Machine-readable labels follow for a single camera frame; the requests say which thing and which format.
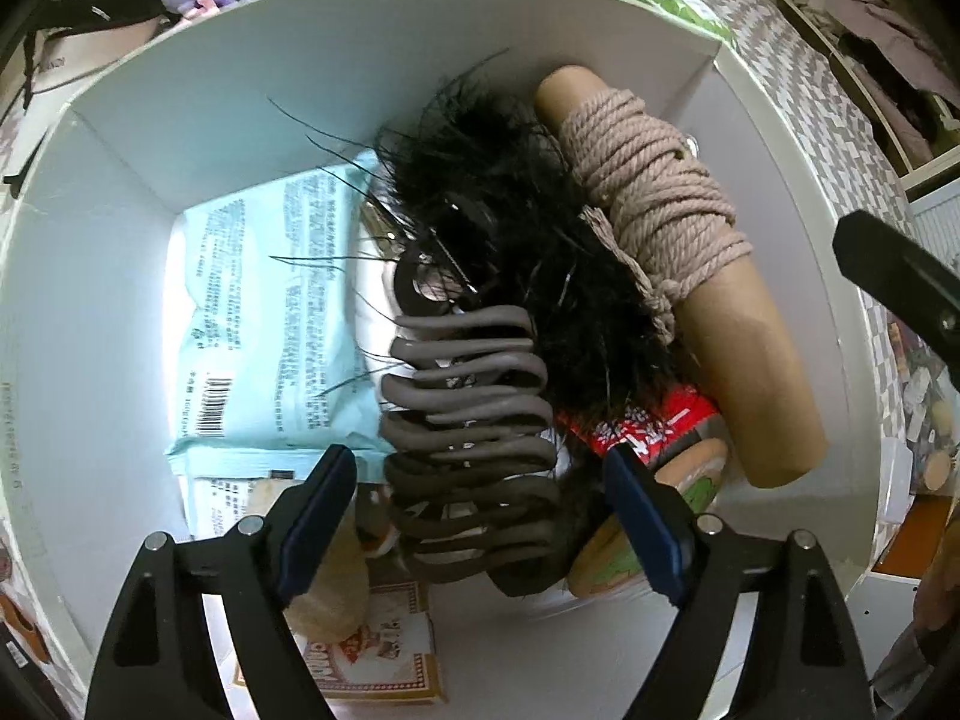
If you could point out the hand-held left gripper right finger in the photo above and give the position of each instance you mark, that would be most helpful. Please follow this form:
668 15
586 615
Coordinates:
652 525

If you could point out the grey wavy hair claw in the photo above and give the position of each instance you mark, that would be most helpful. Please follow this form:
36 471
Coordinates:
465 427

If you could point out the wooden clothes shelf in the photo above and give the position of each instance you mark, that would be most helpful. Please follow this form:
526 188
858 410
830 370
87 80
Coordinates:
814 22

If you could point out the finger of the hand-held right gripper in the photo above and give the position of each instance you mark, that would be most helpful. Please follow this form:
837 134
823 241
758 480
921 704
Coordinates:
892 262

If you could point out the grey clothing pile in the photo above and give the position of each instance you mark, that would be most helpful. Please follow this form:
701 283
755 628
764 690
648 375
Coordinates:
885 37

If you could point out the cardboard tube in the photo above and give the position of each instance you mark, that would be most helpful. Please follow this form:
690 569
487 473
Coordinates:
750 390

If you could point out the light blue packet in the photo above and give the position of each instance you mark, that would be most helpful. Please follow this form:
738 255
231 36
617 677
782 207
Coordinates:
277 300
217 506

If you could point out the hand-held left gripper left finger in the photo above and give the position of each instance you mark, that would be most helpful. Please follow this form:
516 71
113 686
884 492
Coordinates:
315 517

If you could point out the black feather ornament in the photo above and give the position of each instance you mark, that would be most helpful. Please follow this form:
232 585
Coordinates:
510 187

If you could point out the red snack packet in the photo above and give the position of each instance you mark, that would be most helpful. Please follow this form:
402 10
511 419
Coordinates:
652 420

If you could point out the white cardboard box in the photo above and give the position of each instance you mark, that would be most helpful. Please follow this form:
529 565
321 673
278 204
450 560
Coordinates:
112 315

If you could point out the orange playing card box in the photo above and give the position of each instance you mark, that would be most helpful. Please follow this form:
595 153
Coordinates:
390 637

